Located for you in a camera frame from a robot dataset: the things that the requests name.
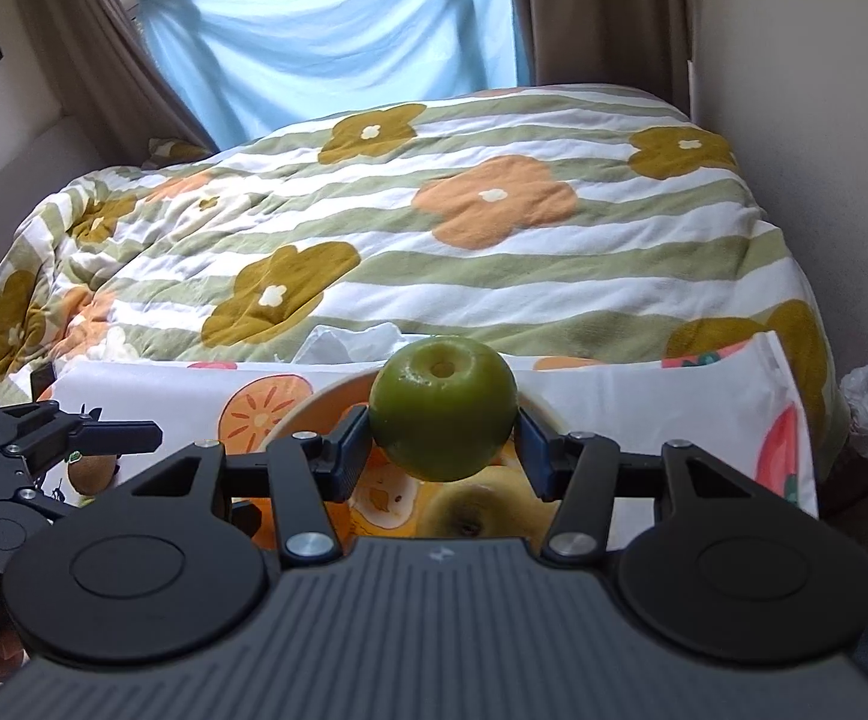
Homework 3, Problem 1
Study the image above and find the brown curtain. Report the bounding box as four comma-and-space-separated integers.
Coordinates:
0, 0, 217, 166
501, 0, 697, 121

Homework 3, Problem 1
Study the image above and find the brown kiwi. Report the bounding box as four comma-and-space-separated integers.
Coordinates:
66, 450, 120, 500

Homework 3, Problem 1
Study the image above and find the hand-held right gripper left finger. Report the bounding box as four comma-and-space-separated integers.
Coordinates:
107, 405, 373, 567

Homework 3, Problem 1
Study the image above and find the white crumpled tissue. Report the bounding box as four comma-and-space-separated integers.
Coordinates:
291, 322, 405, 365

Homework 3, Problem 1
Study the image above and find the light blue window cloth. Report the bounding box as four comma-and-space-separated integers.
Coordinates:
137, 0, 536, 151

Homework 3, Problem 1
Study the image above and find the green apple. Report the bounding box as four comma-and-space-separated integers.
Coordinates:
368, 336, 519, 482

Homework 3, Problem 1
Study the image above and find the thin wall pipe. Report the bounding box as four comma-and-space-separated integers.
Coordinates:
677, 0, 705, 121

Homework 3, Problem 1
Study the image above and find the white persimmon-print cloth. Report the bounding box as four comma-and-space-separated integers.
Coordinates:
32, 330, 821, 541

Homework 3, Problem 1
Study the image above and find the floral pillow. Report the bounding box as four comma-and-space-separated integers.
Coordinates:
141, 136, 214, 170

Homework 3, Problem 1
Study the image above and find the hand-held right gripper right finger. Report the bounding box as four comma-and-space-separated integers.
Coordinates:
516, 406, 776, 563

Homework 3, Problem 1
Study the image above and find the yellow apple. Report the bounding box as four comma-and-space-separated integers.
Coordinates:
422, 469, 562, 539

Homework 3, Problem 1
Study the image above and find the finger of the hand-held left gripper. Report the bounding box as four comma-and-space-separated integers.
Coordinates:
0, 400, 163, 477

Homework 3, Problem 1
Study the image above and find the floral striped quilt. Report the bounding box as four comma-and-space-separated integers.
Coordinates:
0, 82, 851, 458

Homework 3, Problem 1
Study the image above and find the yellow duck-print plate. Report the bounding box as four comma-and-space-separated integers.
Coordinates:
233, 375, 577, 541

